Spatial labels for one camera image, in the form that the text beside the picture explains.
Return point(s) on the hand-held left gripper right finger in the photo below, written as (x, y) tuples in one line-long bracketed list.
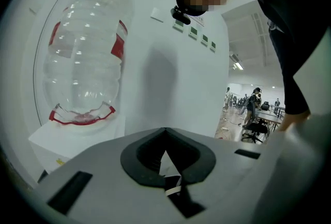
[(232, 179)]

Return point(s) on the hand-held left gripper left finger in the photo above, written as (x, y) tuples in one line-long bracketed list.
[(103, 192)]

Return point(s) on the person's left forearm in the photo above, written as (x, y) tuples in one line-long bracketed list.
[(294, 120)]

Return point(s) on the white power strip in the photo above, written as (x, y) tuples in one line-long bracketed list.
[(224, 128)]

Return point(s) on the black office chair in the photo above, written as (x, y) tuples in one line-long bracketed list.
[(256, 128)]

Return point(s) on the office table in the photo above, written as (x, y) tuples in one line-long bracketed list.
[(269, 114)]

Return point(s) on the white water dispenser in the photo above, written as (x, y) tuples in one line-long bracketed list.
[(46, 140)]

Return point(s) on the ceiling air conditioner vent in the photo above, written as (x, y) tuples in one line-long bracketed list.
[(236, 61)]

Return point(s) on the large clear water bottle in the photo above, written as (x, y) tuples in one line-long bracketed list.
[(88, 49)]

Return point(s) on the person's black clothing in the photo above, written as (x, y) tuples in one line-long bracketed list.
[(284, 23)]

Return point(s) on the wall thermostat panel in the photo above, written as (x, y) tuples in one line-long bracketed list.
[(213, 46), (205, 39), (193, 32), (178, 26)]

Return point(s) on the white wall sign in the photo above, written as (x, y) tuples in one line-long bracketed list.
[(199, 21)]

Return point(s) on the black head camera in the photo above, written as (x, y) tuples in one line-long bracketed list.
[(181, 16)]

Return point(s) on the blank white wall plate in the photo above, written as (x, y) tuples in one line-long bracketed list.
[(157, 14)]

